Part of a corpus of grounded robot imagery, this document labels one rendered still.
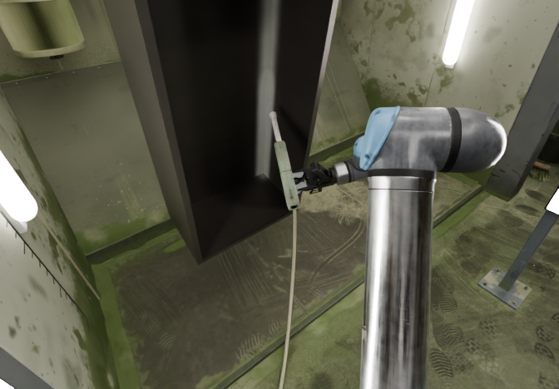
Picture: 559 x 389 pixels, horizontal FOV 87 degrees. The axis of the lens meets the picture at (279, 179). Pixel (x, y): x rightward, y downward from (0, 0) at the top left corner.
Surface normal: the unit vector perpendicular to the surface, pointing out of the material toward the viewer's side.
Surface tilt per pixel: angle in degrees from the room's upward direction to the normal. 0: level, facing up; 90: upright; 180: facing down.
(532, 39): 90
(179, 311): 0
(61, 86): 57
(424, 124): 36
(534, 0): 90
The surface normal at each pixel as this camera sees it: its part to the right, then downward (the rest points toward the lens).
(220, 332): -0.05, -0.81
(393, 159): -0.54, -0.07
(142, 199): 0.46, -0.06
